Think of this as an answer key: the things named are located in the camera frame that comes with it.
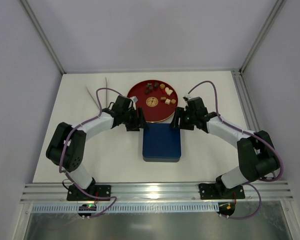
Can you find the dark chocolate piece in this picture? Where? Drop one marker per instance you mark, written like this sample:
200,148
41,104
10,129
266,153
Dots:
146,92

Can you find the aluminium front rail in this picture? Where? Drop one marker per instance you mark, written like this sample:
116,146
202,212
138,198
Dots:
153,191

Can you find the controller board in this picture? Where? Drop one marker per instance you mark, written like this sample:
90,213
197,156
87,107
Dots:
87,210
226,209

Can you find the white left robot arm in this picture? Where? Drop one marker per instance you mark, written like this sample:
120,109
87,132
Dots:
66,148

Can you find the left controller board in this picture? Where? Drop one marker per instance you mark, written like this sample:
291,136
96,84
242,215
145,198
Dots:
87,210

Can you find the aluminium right frame post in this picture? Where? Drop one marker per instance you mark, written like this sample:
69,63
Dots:
266,26

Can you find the white cube chocolate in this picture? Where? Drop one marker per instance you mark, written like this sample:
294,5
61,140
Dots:
167,101

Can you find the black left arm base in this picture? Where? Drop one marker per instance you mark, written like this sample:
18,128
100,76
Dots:
100,191

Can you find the blue box lid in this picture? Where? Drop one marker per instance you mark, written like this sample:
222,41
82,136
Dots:
161,141

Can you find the round red tray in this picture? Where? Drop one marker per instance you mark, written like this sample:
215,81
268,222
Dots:
153,108

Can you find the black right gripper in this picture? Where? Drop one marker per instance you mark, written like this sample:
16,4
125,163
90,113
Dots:
185,120

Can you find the slotted cable duct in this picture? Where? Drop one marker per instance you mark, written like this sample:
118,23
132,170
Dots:
129,207

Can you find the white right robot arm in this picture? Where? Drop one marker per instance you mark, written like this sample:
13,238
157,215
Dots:
256,154

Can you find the blue chocolate box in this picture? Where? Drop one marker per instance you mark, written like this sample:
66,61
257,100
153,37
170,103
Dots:
161,160

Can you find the right controller board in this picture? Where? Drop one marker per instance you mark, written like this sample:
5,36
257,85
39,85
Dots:
226,209

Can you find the cream square chocolate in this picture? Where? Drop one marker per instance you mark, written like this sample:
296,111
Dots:
169,92

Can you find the aluminium right side rail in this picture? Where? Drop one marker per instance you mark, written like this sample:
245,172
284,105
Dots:
245,101

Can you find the dark brown chocolate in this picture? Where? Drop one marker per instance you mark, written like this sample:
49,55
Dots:
149,87

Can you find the aluminium left frame post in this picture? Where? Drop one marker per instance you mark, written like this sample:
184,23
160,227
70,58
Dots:
38,28

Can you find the aluminium frame post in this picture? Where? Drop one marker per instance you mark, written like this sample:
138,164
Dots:
266,26
38,28

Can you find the white heart chocolate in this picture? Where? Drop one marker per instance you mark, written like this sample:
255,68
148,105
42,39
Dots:
167,89

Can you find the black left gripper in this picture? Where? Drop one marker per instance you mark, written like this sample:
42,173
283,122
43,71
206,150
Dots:
134,120

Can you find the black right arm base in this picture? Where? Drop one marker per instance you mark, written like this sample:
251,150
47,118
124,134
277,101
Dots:
217,191

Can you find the aluminium rail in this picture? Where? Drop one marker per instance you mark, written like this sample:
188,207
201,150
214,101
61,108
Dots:
153,191
245,101

